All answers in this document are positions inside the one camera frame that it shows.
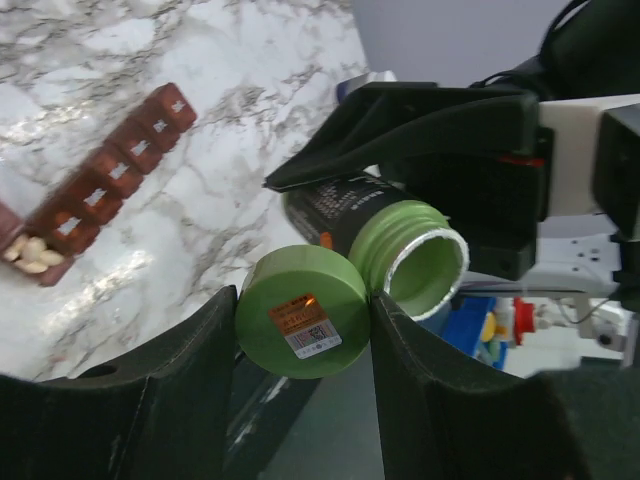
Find green bottle cap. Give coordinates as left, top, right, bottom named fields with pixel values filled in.
left=235, top=245, right=370, bottom=379

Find green pill bottle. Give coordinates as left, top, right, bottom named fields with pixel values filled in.
left=283, top=172, right=470, bottom=321

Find blue storage bin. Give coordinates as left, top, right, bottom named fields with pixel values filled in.
left=436, top=297, right=508, bottom=370

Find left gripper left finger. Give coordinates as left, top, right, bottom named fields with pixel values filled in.
left=1, top=286, right=237, bottom=479

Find brown weekly pill organizer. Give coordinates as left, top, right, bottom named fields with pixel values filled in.
left=1, top=82, right=197, bottom=287

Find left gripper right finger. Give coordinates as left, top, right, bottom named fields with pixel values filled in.
left=370, top=292, right=595, bottom=479

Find red white small bottle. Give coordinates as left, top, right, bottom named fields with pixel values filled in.
left=513, top=297, right=536, bottom=345

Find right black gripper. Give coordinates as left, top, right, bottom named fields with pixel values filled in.
left=263, top=82, right=639, bottom=280

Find white pills in organizer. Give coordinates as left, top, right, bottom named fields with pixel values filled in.
left=2, top=234, right=65, bottom=275

